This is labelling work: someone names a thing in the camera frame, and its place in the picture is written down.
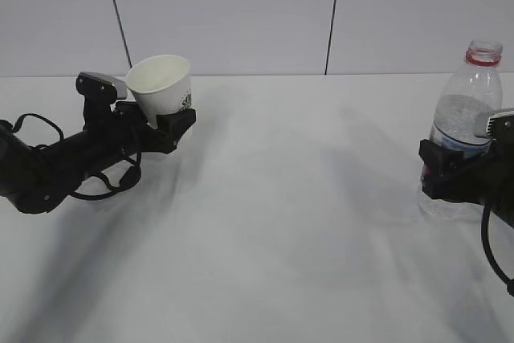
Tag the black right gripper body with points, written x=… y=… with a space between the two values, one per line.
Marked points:
x=488 y=177

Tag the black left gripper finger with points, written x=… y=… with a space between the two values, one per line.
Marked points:
x=128 y=115
x=172 y=128

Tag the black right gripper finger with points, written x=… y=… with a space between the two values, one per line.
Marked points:
x=440 y=169

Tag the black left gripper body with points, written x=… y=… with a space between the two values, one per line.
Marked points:
x=98 y=123

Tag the white paper cup green logo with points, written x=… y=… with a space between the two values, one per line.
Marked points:
x=161 y=86

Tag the clear water bottle red label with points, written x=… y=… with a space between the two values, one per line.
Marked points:
x=473 y=89

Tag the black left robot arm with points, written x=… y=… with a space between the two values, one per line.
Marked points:
x=102 y=160

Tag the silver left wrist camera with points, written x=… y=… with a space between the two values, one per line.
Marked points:
x=101 y=86

